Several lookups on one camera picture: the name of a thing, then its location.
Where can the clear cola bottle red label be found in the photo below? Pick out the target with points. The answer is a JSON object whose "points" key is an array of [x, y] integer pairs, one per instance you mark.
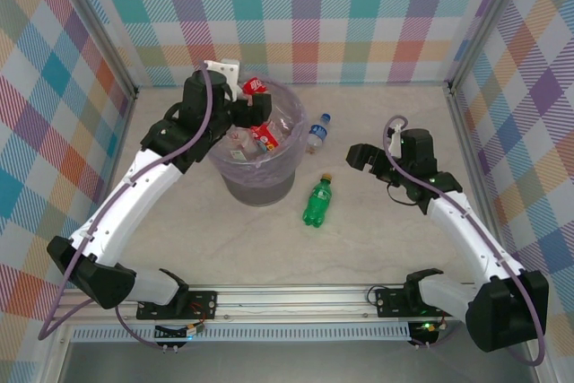
{"points": [[255, 85]]}

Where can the water bottle blue label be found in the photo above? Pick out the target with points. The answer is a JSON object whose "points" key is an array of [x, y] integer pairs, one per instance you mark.
{"points": [[317, 132]]}

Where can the purple translucent bin bag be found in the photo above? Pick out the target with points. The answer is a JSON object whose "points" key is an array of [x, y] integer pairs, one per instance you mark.
{"points": [[224, 167]]}

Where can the grey round waste bin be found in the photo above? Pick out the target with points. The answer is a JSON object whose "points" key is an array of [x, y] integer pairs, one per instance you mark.
{"points": [[260, 188]]}

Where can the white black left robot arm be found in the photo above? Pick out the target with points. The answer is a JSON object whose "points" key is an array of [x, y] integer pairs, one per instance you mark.
{"points": [[134, 194]]}

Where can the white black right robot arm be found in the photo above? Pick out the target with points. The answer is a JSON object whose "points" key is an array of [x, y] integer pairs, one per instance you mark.
{"points": [[448, 226]]}

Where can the green soda bottle yellow cap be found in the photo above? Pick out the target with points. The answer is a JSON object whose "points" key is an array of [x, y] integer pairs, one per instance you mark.
{"points": [[318, 203]]}

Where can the black yellow power connector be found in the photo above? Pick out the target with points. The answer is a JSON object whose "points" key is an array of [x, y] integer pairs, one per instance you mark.
{"points": [[179, 331], [426, 331]]}

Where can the aluminium side rail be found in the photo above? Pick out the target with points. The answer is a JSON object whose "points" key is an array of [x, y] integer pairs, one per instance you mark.
{"points": [[477, 176]]}

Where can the aluminium frame post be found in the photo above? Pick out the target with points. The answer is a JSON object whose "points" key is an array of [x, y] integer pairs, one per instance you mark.
{"points": [[96, 28], [489, 24], [53, 369]]}

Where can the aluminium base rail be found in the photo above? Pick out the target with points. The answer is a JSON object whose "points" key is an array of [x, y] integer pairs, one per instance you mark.
{"points": [[291, 300]]}

